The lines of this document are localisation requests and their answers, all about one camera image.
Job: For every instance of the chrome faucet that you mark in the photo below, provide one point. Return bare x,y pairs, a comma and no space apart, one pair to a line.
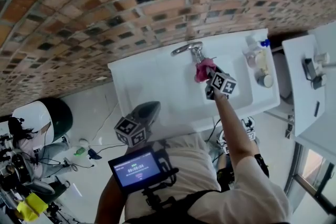
183,48

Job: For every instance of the white pump bottle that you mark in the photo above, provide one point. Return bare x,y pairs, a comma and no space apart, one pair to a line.
252,43

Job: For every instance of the person's left forearm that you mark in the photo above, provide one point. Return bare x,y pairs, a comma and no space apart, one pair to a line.
110,199

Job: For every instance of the black chest harness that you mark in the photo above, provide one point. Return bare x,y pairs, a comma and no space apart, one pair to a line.
204,199

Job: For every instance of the blue-capped bottle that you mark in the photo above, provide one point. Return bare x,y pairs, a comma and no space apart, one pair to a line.
265,43

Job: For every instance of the black power adapter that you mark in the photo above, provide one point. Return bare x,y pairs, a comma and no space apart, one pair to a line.
94,154

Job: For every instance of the person's legs and shoes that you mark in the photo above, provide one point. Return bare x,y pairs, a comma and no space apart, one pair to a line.
248,128

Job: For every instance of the black and white adapter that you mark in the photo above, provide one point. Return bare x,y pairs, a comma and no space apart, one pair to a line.
319,81

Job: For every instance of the person's cream t-shirt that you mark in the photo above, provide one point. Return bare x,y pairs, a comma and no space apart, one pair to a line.
189,165

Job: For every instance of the white round device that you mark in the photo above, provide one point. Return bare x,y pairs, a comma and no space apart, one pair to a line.
84,142

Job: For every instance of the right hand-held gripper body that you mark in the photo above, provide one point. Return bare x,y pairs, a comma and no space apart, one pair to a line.
223,84

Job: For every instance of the pink cloth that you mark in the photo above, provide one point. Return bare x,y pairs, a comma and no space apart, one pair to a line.
202,70

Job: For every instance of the dark cup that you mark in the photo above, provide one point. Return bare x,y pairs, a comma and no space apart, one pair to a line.
265,80

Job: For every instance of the black chest monitor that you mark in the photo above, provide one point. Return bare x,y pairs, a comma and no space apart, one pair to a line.
136,170

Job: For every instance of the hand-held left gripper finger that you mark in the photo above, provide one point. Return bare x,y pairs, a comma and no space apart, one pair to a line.
152,120
141,112

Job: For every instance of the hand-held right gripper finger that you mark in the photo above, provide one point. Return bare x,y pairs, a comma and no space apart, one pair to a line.
214,71

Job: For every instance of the green bottle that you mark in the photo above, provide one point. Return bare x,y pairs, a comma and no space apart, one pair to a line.
80,151

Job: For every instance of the pink bottle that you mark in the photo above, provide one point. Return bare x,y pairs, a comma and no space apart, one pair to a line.
250,59

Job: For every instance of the white wall socket plate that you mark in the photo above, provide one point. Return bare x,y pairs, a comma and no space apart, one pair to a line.
101,78

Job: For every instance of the black monitor mount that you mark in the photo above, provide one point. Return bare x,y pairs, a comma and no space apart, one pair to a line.
155,199

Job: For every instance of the person's right forearm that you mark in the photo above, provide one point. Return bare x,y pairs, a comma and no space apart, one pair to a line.
233,123

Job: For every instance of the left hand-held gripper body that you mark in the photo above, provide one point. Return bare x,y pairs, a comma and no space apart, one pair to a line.
130,132

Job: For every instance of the black charger device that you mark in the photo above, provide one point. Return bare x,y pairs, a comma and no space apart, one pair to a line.
308,68

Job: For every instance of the white sink basin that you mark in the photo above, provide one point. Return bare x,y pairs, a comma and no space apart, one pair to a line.
157,81

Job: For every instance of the dark-framed window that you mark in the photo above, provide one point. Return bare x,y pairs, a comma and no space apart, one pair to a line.
312,175

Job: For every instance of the black flat remote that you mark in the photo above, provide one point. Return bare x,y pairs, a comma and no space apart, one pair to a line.
316,108

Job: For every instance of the white dark-sided tub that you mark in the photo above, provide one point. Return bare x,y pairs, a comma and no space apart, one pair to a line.
36,114

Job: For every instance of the yellow cloth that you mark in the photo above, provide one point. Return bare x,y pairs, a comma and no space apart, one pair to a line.
32,207

